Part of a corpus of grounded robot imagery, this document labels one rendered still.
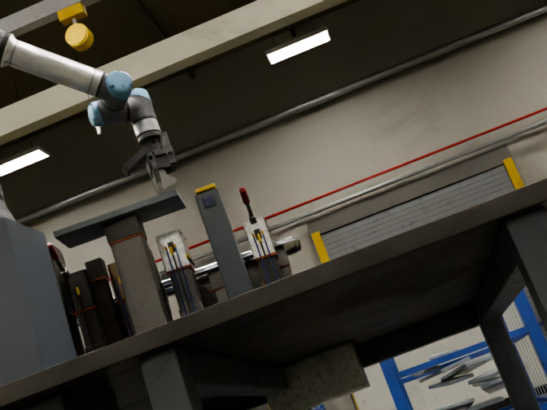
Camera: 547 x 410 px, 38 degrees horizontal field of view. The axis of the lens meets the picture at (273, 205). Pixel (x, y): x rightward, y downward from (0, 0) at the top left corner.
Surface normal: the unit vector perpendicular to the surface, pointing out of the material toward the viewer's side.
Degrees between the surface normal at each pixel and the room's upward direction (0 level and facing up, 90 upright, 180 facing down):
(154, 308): 90
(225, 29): 90
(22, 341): 90
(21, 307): 90
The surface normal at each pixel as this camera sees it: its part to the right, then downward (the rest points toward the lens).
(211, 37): -0.20, -0.23
